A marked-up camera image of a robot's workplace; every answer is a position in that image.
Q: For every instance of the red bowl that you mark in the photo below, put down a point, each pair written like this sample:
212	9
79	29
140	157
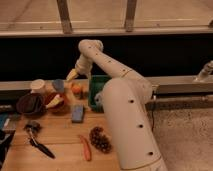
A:
58	107

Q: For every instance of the small metal can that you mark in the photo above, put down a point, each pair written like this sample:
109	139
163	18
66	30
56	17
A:
78	95

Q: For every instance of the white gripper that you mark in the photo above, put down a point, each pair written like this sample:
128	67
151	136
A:
83	66

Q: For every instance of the green plastic tray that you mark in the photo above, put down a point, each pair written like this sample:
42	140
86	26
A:
96	85

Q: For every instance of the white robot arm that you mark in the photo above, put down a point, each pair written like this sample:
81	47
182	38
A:
123	99

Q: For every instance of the orange carrot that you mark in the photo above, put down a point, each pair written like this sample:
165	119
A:
86	148

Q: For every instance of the blue cup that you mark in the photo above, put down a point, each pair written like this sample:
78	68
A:
58	85

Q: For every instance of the white faucet fixture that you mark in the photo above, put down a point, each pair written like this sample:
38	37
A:
205	72

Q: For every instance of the orange red apple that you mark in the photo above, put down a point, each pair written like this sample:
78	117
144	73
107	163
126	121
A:
76	88

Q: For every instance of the yellow banana in bowl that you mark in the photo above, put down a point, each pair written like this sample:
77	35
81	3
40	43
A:
55	101

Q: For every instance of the dark grape bunch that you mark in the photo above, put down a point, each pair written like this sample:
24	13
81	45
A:
99	140

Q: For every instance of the dark brown bowl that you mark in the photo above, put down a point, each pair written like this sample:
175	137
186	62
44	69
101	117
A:
31	104

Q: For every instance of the white cup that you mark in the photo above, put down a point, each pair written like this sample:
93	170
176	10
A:
38	86

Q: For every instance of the blue sponge on table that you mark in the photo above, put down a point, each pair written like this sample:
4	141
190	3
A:
77	113

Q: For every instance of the black handled can opener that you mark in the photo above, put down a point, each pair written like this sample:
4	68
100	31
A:
32	128

